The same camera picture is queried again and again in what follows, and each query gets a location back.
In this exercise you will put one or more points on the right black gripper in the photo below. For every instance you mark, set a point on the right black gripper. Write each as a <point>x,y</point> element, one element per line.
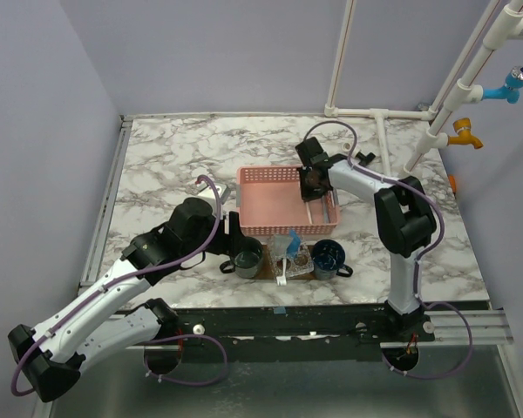
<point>306,194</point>

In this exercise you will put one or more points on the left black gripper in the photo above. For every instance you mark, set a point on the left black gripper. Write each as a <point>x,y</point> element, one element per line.
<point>227,243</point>

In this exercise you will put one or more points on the dark green mug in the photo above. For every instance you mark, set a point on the dark green mug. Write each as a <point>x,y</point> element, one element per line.
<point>247,262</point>

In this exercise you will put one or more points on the pink plastic basket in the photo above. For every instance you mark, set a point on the pink plastic basket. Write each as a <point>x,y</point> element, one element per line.
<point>269,202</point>

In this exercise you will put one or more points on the brown wooden oval tray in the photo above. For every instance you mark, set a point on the brown wooden oval tray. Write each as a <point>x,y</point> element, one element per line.
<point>299,268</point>

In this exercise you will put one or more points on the blue toothpaste tube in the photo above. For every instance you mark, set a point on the blue toothpaste tube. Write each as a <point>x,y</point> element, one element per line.
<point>294,245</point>

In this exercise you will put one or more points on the white capped toothbrush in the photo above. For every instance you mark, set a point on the white capped toothbrush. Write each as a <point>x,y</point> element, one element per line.
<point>281,278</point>

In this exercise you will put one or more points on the clear textured acrylic holder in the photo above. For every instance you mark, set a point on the clear textured acrylic holder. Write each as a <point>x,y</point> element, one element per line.
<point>287,267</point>

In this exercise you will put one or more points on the dark blue mug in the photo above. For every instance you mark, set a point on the dark blue mug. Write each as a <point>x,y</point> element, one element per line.
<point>328,258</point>

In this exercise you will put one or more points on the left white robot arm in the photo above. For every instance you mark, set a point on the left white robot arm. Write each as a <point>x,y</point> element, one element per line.
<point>52,355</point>

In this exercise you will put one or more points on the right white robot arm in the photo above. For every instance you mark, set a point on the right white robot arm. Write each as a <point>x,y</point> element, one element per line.
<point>405,221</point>

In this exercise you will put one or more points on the grey capped toothbrush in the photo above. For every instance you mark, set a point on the grey capped toothbrush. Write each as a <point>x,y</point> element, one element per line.
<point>325,208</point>

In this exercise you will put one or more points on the orange object at edge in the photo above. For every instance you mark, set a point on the orange object at edge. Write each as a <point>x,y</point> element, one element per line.
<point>453,183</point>

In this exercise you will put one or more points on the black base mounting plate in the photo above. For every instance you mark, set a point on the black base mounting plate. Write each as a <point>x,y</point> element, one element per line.
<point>311,333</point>

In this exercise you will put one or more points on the yellow tap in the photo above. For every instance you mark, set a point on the yellow tap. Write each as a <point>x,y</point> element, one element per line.
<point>463,134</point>

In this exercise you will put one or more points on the blue tap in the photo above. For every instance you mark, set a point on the blue tap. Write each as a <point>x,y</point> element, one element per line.
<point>510,90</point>

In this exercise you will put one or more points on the black valve handle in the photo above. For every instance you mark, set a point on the black valve handle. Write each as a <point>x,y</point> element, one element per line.
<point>365,159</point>

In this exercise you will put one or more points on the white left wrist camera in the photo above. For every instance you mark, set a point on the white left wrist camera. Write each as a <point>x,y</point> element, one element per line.
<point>207,194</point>

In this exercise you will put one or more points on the aluminium rail frame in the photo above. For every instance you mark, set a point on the aluminium rail frame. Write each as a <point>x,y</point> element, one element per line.
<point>102,250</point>

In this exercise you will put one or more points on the white pvc pipe frame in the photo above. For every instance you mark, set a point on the white pvc pipe frame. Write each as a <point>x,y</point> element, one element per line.
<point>415,60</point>

